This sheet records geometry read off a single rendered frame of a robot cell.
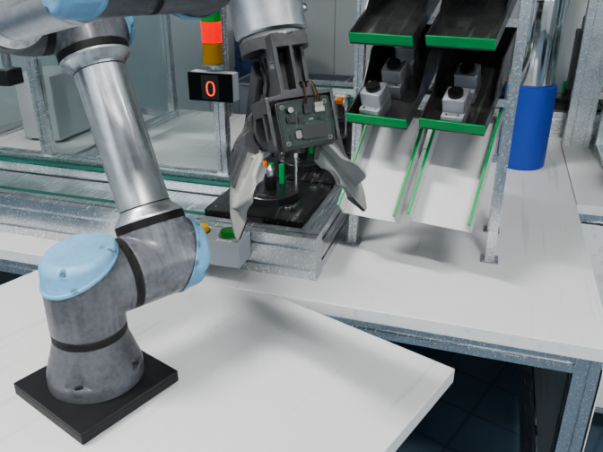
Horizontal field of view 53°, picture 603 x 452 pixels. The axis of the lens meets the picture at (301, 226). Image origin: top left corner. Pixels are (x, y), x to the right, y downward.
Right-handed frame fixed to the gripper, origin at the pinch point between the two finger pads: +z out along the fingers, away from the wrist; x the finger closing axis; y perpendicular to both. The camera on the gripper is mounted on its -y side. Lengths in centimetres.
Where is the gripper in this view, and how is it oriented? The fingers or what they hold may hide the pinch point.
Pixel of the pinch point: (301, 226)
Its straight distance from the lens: 67.1
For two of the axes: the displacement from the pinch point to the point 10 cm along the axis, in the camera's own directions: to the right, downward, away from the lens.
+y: 3.2, 0.6, -9.5
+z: 1.8, 9.8, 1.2
